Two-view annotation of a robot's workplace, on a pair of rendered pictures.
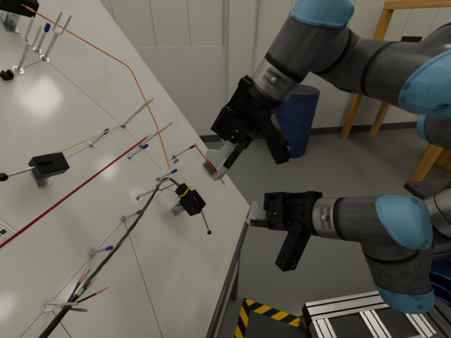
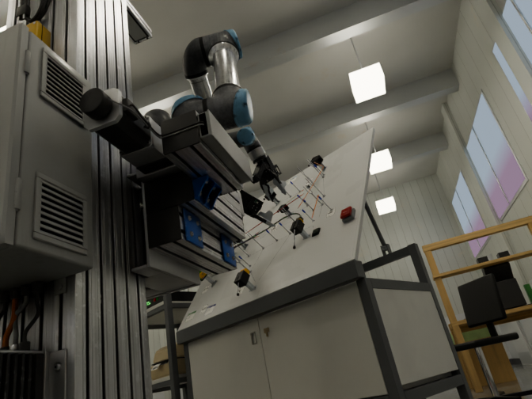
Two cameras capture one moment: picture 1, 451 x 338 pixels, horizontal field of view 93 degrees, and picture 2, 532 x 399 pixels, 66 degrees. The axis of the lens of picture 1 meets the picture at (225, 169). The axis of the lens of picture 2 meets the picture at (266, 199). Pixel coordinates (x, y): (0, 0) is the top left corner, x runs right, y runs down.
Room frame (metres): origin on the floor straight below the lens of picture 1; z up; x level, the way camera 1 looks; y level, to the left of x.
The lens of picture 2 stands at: (1.01, -1.64, 0.49)
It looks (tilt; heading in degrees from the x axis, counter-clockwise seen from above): 24 degrees up; 112
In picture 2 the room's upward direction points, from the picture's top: 12 degrees counter-clockwise
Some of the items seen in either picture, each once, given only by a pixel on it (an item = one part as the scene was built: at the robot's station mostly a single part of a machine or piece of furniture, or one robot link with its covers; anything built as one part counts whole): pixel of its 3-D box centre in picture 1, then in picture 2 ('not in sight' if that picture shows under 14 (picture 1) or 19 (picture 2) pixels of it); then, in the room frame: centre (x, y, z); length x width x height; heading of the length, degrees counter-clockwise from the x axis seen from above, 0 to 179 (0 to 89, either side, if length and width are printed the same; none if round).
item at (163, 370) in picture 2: not in sight; (181, 358); (-0.58, 0.50, 0.76); 0.30 x 0.21 x 0.20; 75
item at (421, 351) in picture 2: not in sight; (309, 356); (0.25, 0.40, 0.60); 1.17 x 0.58 x 0.40; 161
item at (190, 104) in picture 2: not in sight; (191, 119); (0.42, -0.68, 1.33); 0.13 x 0.12 x 0.14; 18
